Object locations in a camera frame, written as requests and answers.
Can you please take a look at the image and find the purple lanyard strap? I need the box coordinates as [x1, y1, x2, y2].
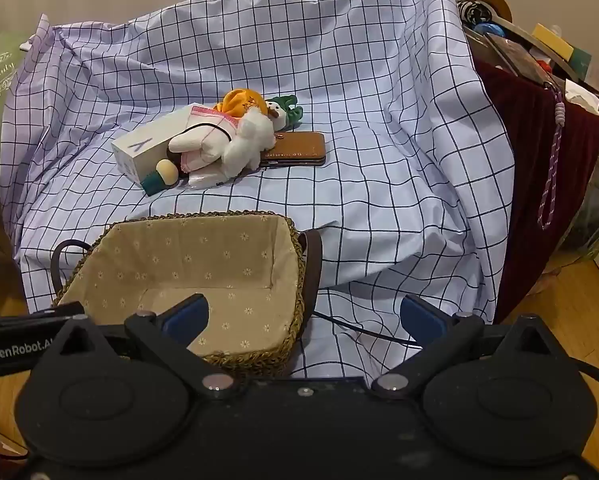
[538, 85, 566, 231]

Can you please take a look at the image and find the white phone box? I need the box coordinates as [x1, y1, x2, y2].
[111, 109, 200, 192]

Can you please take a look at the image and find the woven basket with floral lining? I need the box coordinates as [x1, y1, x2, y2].
[50, 210, 325, 378]

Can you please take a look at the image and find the brown leather case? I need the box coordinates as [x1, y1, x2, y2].
[257, 131, 327, 168]

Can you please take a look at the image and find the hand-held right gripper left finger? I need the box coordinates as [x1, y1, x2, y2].
[44, 294, 240, 401]

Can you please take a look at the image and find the clear plastic bag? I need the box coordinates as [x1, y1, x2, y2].
[564, 157, 599, 261]

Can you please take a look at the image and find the clear plastic packet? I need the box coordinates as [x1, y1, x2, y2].
[187, 167, 235, 189]

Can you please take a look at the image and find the orange satin pouch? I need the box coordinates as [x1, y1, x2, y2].
[214, 88, 266, 116]

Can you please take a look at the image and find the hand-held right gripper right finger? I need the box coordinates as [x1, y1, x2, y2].
[371, 295, 565, 398]

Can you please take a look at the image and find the black and white striped cloth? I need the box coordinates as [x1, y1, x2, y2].
[457, 0, 495, 27]

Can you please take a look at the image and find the white tissue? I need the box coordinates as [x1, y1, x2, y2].
[564, 80, 599, 111]

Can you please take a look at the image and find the green and white plush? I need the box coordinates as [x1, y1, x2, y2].
[264, 94, 301, 126]

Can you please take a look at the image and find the white plush toy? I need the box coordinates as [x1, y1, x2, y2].
[167, 110, 275, 178]

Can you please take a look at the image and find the dark red velvet cloth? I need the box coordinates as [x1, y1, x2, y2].
[472, 57, 599, 323]

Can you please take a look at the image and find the white checked blanket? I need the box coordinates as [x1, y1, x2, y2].
[0, 0, 517, 381]

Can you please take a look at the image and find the yellow box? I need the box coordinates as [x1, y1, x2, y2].
[532, 24, 575, 61]

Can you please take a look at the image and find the pink and white cloth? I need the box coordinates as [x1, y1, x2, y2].
[180, 103, 243, 173]

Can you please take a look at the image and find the beige sponge with green handle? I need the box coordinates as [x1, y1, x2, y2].
[140, 158, 180, 195]

